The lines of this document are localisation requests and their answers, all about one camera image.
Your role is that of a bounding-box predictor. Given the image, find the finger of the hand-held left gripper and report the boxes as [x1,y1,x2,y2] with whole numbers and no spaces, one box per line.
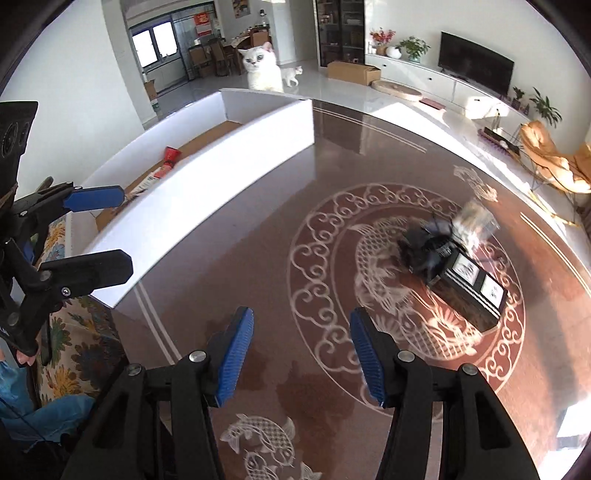
[0,249,134,357]
[9,181,126,241]

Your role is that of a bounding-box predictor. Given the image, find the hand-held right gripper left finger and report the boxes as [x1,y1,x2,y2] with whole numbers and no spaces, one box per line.
[60,305,256,480]

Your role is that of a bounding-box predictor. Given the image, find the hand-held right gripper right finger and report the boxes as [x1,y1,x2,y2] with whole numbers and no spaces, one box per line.
[348,306,541,480]

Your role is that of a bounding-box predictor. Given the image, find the red packet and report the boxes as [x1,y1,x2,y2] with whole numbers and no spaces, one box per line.
[124,146,184,200]

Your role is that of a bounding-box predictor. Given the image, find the white cardboard box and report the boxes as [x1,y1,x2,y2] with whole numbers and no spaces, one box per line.
[65,88,315,309]

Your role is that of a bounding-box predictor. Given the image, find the black carton with white labels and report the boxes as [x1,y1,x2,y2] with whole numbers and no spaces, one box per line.
[427,251,509,333]

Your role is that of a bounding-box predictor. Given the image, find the floral seat cushion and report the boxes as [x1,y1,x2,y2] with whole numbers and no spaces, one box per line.
[34,217,125,407]

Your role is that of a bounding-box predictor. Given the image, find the person's blue trousers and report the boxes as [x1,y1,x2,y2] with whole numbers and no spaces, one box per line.
[0,360,95,455]

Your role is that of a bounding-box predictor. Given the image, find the window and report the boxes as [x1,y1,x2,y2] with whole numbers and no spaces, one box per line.
[129,21,178,70]

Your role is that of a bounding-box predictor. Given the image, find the round beige floor mat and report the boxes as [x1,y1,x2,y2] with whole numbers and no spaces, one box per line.
[372,79,423,97]

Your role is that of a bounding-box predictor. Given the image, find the orange lounge chair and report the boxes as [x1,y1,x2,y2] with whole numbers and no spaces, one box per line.
[519,120,591,195]

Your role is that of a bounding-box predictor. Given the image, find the brown cardboard box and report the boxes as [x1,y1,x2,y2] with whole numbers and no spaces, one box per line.
[326,60,382,87]

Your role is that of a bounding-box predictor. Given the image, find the white television cabinet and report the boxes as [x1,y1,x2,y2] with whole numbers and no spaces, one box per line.
[365,53,532,125]

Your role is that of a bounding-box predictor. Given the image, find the tall dark display cabinet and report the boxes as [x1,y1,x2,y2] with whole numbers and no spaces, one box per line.
[314,0,368,70]

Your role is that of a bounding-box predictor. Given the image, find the large leafy potted plant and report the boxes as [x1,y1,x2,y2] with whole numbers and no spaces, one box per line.
[529,88,563,127]

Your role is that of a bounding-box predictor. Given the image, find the black television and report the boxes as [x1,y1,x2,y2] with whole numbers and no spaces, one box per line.
[438,31,515,97]

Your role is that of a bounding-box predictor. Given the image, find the bushy green potted plant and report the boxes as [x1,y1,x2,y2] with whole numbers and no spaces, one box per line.
[398,37,431,64]

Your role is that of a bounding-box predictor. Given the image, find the vase with red flowers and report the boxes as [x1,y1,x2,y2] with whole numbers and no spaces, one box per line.
[369,28,397,56]

